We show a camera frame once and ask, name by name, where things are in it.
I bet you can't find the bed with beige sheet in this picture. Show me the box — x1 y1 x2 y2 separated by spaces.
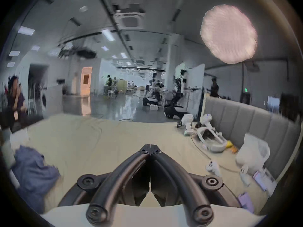
9 114 278 217

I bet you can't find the yellow packet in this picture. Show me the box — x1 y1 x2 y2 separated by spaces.
225 140 238 154

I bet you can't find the spare hand-held gripper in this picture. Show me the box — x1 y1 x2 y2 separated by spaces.
199 114 212 128
176 114 195 136

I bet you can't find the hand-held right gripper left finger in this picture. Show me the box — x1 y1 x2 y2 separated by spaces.
59 145 151 225

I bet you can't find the white headset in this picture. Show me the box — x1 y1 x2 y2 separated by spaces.
196 126 228 153

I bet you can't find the grey padded headboard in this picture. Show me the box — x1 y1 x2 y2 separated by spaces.
204 96 302 182

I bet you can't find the group of people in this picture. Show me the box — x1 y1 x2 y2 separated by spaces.
104 74 119 97

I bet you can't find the blue garment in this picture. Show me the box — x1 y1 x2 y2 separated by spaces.
11 145 62 214

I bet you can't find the white plastic bag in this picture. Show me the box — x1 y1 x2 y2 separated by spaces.
235 133 270 172

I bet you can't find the white washing machine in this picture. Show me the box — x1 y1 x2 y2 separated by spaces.
39 92 49 114

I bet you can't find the white and purple box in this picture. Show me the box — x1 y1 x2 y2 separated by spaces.
253 168 277 191

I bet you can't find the white hand controller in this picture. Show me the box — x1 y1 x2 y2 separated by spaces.
205 160 221 176
239 165 251 186

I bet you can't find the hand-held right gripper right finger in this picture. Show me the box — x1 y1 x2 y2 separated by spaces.
151 145 240 225

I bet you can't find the round white lantern lamp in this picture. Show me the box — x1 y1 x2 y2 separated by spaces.
200 4 258 64

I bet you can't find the robot on black base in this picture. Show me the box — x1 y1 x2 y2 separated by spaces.
143 73 164 107
164 70 190 120

